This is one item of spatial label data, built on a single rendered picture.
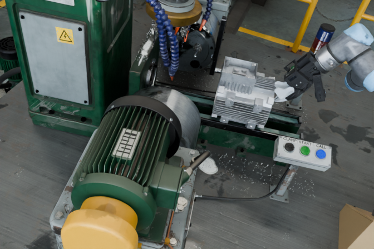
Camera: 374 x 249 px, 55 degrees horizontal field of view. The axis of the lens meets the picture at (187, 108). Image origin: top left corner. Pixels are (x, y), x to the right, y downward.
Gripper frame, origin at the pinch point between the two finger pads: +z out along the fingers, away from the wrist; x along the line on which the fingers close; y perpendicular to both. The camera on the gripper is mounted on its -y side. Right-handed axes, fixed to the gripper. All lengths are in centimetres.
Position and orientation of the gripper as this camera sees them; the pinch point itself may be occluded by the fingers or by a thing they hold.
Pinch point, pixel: (278, 99)
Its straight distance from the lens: 130.0
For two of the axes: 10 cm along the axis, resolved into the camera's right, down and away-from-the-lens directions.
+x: -1.7, 6.6, -7.3
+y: -7.8, -5.5, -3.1
